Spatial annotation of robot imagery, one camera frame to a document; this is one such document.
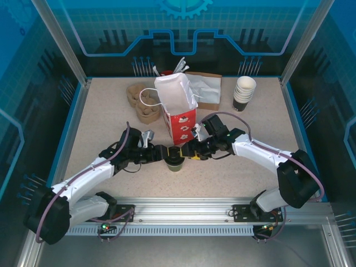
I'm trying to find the black plastic cup lid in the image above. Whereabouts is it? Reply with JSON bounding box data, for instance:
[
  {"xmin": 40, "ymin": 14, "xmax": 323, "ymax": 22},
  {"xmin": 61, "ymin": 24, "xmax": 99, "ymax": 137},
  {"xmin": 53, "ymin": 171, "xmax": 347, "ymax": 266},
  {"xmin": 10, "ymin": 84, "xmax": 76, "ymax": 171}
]
[{"xmin": 166, "ymin": 146, "xmax": 186, "ymax": 165}]

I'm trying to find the black paper coffee cup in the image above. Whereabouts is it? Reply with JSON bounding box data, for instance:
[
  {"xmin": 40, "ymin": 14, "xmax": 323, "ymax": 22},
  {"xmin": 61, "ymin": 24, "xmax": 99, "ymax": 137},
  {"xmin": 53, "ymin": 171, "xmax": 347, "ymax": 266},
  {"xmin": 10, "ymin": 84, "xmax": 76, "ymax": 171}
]
[{"xmin": 166, "ymin": 157, "xmax": 185, "ymax": 174}]

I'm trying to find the red white paper bag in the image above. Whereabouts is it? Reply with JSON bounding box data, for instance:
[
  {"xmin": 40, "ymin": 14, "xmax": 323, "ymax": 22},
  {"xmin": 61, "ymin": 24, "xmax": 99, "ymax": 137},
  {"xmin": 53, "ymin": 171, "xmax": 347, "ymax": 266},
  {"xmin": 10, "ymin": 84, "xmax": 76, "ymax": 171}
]
[{"xmin": 139, "ymin": 72, "xmax": 200, "ymax": 146}]

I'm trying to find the brown cardboard box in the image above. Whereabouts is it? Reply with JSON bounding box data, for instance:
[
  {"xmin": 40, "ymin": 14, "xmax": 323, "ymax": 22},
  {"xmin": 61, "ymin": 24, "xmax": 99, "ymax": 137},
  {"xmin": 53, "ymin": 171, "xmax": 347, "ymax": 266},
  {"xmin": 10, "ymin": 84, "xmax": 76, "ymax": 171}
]
[{"xmin": 185, "ymin": 71, "xmax": 223, "ymax": 111}]

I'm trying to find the stack of black paper cups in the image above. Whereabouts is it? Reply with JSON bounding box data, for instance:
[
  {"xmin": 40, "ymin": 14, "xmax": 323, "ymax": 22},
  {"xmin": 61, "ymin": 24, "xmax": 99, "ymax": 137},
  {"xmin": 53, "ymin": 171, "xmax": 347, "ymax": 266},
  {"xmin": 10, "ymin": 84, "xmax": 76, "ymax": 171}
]
[{"xmin": 232, "ymin": 76, "xmax": 256, "ymax": 112}]

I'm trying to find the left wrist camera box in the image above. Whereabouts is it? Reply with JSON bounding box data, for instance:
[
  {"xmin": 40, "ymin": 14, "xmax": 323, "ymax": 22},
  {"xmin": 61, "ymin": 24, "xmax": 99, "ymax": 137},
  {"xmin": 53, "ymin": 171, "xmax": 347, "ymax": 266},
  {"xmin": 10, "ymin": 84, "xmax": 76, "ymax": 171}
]
[{"xmin": 140, "ymin": 129, "xmax": 155, "ymax": 148}]

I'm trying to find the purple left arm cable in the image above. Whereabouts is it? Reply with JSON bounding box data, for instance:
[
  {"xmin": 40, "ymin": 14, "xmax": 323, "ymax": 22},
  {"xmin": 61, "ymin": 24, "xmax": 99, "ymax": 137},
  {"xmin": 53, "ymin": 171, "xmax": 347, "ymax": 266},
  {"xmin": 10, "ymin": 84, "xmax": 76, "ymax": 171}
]
[{"xmin": 35, "ymin": 121, "xmax": 137, "ymax": 243}]

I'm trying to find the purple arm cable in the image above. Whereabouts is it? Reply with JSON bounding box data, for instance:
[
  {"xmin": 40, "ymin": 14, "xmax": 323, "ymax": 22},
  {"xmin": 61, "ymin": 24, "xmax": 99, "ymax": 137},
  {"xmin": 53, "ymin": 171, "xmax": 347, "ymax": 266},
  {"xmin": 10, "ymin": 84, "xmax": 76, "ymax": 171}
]
[
  {"xmin": 35, "ymin": 121, "xmax": 137, "ymax": 243},
  {"xmin": 200, "ymin": 111, "xmax": 325, "ymax": 243}
]

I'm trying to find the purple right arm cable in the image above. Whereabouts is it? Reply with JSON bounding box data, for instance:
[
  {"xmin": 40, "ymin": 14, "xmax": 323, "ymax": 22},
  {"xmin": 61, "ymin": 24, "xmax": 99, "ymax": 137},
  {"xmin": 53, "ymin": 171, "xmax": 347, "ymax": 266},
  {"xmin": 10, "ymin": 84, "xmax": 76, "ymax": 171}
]
[{"xmin": 200, "ymin": 111, "xmax": 325, "ymax": 243}]

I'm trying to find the aluminium mounting rail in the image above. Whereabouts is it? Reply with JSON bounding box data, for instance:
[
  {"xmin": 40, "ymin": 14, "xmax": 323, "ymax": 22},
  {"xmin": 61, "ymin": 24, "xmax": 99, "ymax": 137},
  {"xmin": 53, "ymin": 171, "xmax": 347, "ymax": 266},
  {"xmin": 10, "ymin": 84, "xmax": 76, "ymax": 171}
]
[{"xmin": 33, "ymin": 196, "xmax": 334, "ymax": 226}]

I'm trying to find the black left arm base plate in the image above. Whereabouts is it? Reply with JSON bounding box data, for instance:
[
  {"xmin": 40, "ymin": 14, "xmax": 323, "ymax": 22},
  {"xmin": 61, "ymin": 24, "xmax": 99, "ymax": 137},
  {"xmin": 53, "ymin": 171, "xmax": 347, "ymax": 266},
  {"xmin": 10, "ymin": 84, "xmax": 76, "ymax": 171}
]
[{"xmin": 108, "ymin": 204, "xmax": 136, "ymax": 223}]

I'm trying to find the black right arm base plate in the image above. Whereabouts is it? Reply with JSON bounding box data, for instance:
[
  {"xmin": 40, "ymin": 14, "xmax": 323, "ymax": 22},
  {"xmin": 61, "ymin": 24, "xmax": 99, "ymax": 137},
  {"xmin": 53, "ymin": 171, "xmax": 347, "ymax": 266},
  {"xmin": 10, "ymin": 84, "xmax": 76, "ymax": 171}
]
[{"xmin": 232, "ymin": 204, "xmax": 284, "ymax": 223}]

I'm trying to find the slotted grey cable duct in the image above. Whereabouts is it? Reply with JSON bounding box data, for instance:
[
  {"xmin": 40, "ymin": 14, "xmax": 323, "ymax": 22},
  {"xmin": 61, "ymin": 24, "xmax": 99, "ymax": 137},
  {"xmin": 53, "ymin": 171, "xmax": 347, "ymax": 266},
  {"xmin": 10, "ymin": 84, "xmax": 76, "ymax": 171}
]
[{"xmin": 65, "ymin": 225, "xmax": 256, "ymax": 237}]

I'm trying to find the aluminium frame post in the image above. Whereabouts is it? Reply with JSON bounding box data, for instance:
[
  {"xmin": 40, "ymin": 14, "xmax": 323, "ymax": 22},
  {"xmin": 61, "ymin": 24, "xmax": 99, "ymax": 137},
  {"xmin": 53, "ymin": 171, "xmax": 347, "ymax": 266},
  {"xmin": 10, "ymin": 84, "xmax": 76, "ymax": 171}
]
[
  {"xmin": 279, "ymin": 0, "xmax": 337, "ymax": 87},
  {"xmin": 31, "ymin": 0, "xmax": 92, "ymax": 87}
]

